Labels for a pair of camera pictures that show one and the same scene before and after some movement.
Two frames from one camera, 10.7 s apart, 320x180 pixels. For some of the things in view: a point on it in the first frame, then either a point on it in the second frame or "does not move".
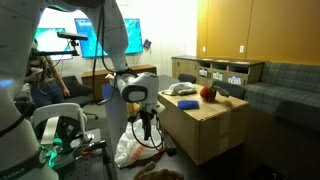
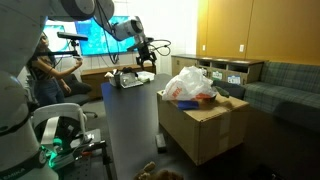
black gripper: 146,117 -> 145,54
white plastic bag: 134,148 -> 189,83
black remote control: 170,145 -> 161,144
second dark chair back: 235,90 does not move
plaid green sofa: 288,90 does not move
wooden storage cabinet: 208,71 does not move
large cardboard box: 204,130 does not move
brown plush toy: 163,174 does not move
